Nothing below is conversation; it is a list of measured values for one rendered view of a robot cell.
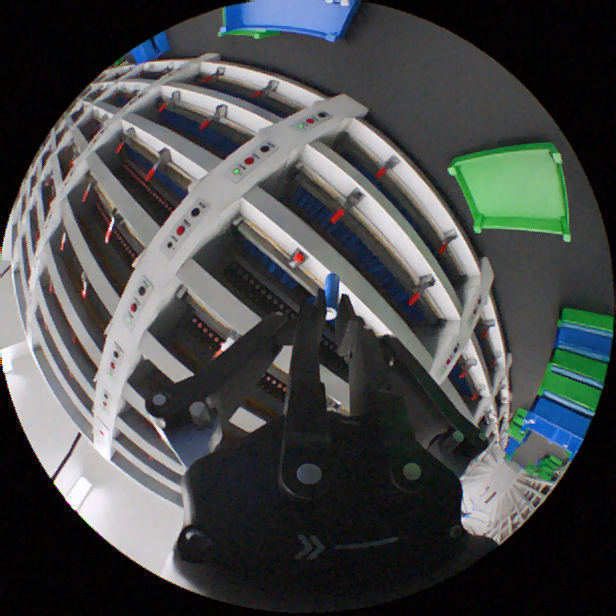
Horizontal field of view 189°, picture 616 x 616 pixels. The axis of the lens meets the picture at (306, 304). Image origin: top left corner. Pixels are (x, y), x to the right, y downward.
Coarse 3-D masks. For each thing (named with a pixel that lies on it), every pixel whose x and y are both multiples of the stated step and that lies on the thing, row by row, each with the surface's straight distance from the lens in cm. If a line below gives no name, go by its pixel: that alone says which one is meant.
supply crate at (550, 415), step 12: (540, 396) 71; (540, 408) 70; (552, 408) 71; (564, 408) 72; (528, 420) 69; (540, 420) 90; (552, 420) 70; (564, 420) 71; (576, 420) 72; (588, 420) 74; (540, 432) 89; (552, 432) 90; (564, 432) 91; (576, 432) 72; (576, 444) 92
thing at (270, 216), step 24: (264, 192) 38; (240, 216) 40; (264, 216) 35; (288, 216) 36; (240, 240) 50; (288, 240) 35; (312, 240) 35; (240, 264) 51; (312, 264) 35; (336, 264) 35; (360, 288) 37; (360, 312) 40; (384, 312) 40; (408, 336) 46; (432, 360) 57
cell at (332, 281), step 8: (328, 280) 22; (336, 280) 23; (328, 288) 21; (336, 288) 21; (328, 296) 20; (336, 296) 20; (328, 304) 19; (336, 304) 20; (328, 312) 19; (336, 312) 19
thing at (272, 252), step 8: (240, 224) 40; (240, 232) 41; (248, 232) 39; (256, 232) 39; (256, 240) 38; (264, 240) 39; (264, 248) 38; (272, 248) 38; (272, 256) 38; (280, 256) 38; (280, 264) 38; (288, 272) 38; (296, 272) 38; (296, 280) 39; (304, 280) 38; (312, 280) 37; (312, 288) 38; (392, 360) 51
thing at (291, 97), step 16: (192, 64) 100; (208, 64) 98; (224, 64) 90; (192, 80) 102; (208, 80) 94; (224, 80) 89; (240, 80) 81; (256, 80) 76; (272, 80) 71; (288, 80) 71; (240, 96) 80; (256, 96) 67; (272, 96) 72; (288, 96) 68; (304, 96) 65; (320, 96) 63; (272, 112) 71; (288, 112) 66
